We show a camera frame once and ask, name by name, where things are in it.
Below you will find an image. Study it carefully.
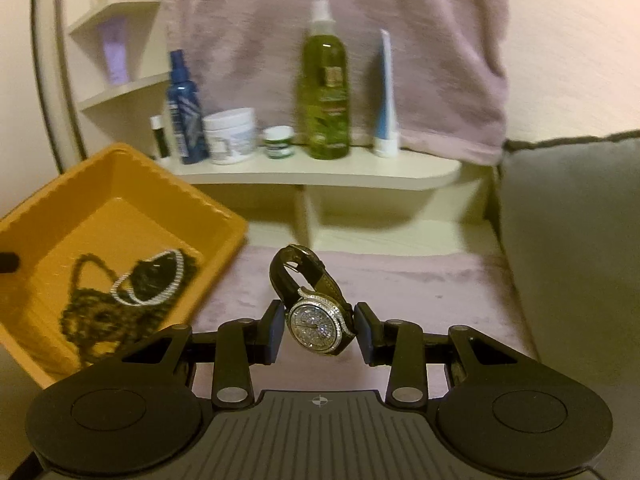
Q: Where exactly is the white wooden shelf unit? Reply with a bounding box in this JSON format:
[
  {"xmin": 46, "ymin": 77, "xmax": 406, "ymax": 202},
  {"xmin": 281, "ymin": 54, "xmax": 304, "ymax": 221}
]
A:
[{"xmin": 67, "ymin": 0, "xmax": 497, "ymax": 256}]

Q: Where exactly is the mauve towel on surface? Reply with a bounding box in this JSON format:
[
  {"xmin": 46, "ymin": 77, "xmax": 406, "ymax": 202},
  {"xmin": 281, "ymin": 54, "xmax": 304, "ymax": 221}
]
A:
[{"xmin": 192, "ymin": 246, "xmax": 537, "ymax": 392}]

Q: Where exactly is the hanging mauve towel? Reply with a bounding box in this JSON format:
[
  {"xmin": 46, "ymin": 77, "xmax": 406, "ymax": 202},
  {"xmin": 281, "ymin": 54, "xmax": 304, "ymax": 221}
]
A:
[{"xmin": 164, "ymin": 0, "xmax": 509, "ymax": 166}]

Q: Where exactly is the white cream jar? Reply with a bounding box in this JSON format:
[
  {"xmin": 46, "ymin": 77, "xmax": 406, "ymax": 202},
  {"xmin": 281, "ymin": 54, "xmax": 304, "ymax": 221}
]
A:
[{"xmin": 202, "ymin": 107, "xmax": 258, "ymax": 165}]

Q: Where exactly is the purple cosmetic tube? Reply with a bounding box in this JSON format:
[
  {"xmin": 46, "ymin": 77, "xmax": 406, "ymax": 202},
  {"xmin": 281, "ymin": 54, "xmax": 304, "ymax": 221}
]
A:
[{"xmin": 98, "ymin": 15, "xmax": 130, "ymax": 86}]

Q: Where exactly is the black white lip balm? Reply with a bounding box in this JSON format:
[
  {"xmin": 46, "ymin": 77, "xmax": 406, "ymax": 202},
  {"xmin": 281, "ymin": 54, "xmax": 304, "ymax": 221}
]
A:
[{"xmin": 150, "ymin": 115, "xmax": 170, "ymax": 159}]

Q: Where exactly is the silver chain bracelet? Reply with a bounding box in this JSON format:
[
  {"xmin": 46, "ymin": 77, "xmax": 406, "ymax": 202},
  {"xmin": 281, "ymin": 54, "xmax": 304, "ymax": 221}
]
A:
[{"xmin": 109, "ymin": 248, "xmax": 187, "ymax": 308}]

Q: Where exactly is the grey cushion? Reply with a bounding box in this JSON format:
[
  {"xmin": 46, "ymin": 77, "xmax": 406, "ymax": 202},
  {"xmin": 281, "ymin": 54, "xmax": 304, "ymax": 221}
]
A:
[{"xmin": 499, "ymin": 131, "xmax": 639, "ymax": 385}]

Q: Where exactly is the black strap wristwatch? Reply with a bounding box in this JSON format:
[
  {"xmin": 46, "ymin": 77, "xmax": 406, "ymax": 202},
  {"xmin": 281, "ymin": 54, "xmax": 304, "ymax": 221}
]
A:
[{"xmin": 269, "ymin": 244, "xmax": 356, "ymax": 356}]

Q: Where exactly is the small green-label jar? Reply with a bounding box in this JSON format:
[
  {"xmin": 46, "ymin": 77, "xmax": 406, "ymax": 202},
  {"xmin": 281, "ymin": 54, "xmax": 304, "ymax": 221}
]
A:
[{"xmin": 262, "ymin": 126, "xmax": 295, "ymax": 159}]

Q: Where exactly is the brown bead necklace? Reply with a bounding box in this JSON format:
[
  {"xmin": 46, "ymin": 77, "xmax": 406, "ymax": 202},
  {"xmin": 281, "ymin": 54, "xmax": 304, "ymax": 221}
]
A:
[{"xmin": 60, "ymin": 249, "xmax": 202, "ymax": 366}]

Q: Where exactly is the green oil spray bottle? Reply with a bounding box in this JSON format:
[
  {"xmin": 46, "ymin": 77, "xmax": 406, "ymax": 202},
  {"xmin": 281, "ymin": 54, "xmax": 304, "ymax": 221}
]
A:
[{"xmin": 298, "ymin": 0, "xmax": 350, "ymax": 160}]

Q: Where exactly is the blue spray bottle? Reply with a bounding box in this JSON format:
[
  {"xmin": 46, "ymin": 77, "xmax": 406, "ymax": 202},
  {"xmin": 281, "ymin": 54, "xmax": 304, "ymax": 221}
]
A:
[{"xmin": 167, "ymin": 50, "xmax": 209, "ymax": 165}]

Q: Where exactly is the blue white tube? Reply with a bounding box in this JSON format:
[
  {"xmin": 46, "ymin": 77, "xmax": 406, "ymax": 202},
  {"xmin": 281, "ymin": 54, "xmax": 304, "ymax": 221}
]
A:
[{"xmin": 373, "ymin": 29, "xmax": 400, "ymax": 158}]

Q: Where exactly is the orange plastic tray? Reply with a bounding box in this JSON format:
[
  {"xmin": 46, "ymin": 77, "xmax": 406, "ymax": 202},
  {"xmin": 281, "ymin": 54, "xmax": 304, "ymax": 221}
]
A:
[{"xmin": 1, "ymin": 144, "xmax": 247, "ymax": 388}]

